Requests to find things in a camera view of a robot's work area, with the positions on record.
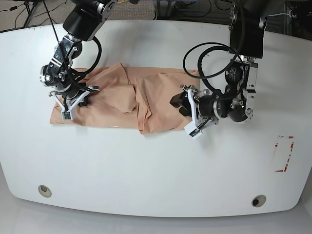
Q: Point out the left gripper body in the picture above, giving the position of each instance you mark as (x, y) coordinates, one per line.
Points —
(201, 104)

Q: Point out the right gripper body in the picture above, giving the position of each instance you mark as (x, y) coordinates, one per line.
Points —
(69, 99)

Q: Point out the peach t-shirt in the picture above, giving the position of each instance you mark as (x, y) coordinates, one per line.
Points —
(132, 97)

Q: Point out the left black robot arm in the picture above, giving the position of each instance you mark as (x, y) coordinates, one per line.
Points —
(231, 91)

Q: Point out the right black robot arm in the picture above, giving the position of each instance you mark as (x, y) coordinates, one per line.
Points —
(81, 25)

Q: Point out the red tape rectangle marking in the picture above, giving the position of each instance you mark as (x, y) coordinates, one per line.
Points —
(282, 153)

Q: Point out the black tripod stand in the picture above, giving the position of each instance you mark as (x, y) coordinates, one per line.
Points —
(25, 10)

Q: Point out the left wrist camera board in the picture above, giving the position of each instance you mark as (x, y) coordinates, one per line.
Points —
(192, 130)

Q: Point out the left table cable grommet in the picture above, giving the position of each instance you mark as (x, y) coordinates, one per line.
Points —
(44, 191)

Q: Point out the table cable grommet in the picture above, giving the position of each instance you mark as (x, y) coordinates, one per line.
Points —
(44, 191)
(259, 201)

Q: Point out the right table cable grommet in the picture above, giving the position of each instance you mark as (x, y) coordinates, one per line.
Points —
(259, 201)

